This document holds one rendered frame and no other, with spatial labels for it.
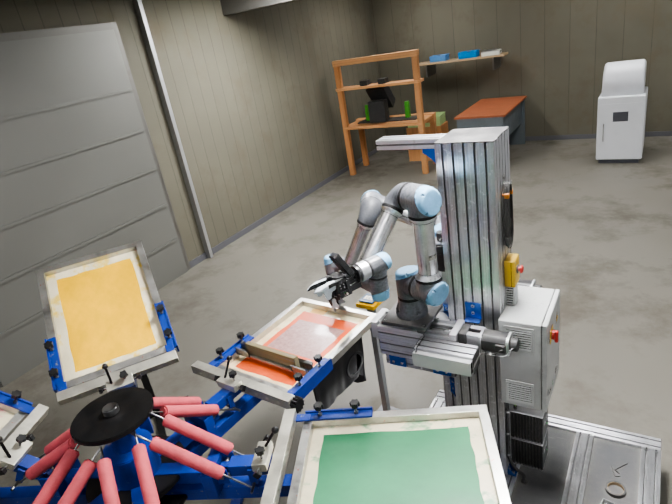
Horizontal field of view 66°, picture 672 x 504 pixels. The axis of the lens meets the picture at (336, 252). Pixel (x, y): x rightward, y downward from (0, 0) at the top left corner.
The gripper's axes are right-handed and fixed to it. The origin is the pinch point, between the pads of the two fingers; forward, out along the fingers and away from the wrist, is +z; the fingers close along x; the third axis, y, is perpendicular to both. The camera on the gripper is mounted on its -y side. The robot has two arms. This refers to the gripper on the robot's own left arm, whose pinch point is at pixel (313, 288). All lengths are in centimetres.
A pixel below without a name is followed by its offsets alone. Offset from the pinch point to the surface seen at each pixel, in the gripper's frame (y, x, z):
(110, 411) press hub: 27, 43, 76
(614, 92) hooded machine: 31, 263, -680
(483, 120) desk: 33, 420, -581
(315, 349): 63, 74, -28
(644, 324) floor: 165, 39, -294
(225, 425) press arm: 70, 63, 33
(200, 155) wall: -31, 507, -145
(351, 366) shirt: 83, 73, -47
